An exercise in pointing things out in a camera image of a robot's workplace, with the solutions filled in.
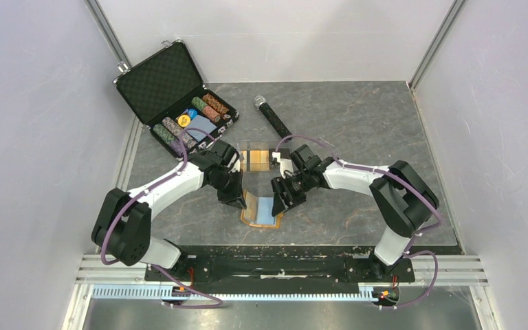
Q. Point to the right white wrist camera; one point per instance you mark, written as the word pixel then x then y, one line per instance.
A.
pixel 284 165

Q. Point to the purple patterned chip stack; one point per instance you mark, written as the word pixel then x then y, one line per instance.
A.
pixel 178 132

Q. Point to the brown patterned chip stack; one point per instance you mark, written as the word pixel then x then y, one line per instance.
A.
pixel 219 107

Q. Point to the green red chip stack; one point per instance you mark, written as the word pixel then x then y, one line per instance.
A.
pixel 206 109

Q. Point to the black glitter cylinder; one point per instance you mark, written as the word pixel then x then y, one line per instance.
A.
pixel 270 115

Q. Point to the gold card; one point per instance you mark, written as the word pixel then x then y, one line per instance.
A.
pixel 251 161
pixel 264 160

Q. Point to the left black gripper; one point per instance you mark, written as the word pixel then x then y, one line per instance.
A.
pixel 236 196

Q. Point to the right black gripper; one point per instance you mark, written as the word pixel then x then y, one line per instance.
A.
pixel 282 203

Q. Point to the black poker chip case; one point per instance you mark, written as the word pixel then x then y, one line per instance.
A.
pixel 163 85

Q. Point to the blue card deck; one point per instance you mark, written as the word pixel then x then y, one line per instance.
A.
pixel 199 127

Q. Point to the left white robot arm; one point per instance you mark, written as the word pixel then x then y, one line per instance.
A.
pixel 123 227

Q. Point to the green purple chip stack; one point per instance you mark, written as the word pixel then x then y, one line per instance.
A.
pixel 169 139

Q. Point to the orange leather card holder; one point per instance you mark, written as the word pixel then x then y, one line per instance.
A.
pixel 258 212

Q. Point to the yellow poker chip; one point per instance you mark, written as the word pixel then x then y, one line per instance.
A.
pixel 183 120

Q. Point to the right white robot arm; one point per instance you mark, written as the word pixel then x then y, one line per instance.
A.
pixel 405 201

